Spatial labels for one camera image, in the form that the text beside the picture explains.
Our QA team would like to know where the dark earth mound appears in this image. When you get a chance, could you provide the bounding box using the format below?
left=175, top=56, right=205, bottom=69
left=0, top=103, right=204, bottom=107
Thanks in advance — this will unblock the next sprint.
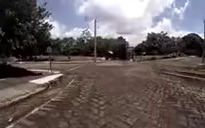
left=0, top=62, right=43, bottom=81

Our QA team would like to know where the sign on thin post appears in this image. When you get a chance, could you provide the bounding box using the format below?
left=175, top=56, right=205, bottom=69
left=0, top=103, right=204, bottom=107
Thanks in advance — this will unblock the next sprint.
left=45, top=45, right=55, bottom=73

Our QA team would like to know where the large leafy tree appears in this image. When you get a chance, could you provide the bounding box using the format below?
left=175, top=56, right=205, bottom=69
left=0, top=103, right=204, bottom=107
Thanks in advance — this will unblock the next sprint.
left=0, top=0, right=55, bottom=62

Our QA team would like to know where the grey brick paved road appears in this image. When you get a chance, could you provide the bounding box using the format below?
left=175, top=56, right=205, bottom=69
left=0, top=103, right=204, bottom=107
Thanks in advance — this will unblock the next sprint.
left=0, top=55, right=205, bottom=128

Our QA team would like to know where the row of trees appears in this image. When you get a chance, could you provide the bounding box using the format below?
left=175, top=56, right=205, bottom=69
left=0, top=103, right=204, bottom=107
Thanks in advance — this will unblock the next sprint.
left=49, top=30, right=205, bottom=58

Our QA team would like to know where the grey stone kerb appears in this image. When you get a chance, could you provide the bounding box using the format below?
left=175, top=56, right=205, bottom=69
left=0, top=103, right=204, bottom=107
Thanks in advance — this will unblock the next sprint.
left=161, top=67, right=205, bottom=84

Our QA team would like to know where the grey concrete pavement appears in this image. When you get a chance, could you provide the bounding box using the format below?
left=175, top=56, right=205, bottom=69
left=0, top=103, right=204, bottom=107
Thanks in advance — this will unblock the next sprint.
left=0, top=68, right=65, bottom=113

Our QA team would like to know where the tall pale pole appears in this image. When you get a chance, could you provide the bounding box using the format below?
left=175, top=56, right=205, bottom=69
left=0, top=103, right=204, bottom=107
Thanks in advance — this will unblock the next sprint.
left=201, top=18, right=205, bottom=65
left=92, top=17, right=99, bottom=64

